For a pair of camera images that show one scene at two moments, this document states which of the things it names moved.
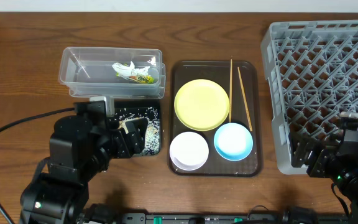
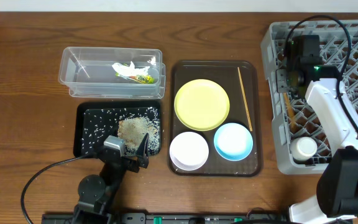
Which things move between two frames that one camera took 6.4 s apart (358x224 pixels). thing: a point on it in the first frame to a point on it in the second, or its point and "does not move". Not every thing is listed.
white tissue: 129,70 does not move
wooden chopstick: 245,100 does not move
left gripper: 124,137 to 130,162
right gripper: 317,154 to 282,81
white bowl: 189,150 does not move
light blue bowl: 233,142 does not move
